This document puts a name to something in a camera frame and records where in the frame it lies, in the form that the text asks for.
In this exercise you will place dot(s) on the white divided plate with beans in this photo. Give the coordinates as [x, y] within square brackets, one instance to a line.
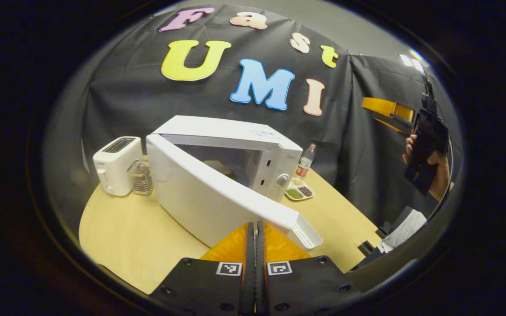
[294, 193]

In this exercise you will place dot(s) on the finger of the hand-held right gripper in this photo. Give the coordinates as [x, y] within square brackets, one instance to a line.
[384, 105]
[400, 125]

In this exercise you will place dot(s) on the white toaster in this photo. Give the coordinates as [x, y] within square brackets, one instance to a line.
[114, 171]

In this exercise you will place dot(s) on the white cloth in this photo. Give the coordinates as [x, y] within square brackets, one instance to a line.
[404, 228]

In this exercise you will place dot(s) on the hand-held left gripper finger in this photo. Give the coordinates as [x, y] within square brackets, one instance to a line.
[250, 263]
[260, 263]

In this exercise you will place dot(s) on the clear plastic water bottle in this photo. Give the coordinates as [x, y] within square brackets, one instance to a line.
[305, 162]

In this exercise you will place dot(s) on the small ceiling light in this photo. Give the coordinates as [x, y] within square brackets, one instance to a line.
[411, 61]

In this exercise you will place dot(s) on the clear ribbed glass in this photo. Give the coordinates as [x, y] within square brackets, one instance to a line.
[141, 180]

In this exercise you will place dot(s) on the white microwave oven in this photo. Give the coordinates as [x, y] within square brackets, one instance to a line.
[209, 197]

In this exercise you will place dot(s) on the sandwich with lettuce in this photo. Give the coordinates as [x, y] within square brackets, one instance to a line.
[218, 166]

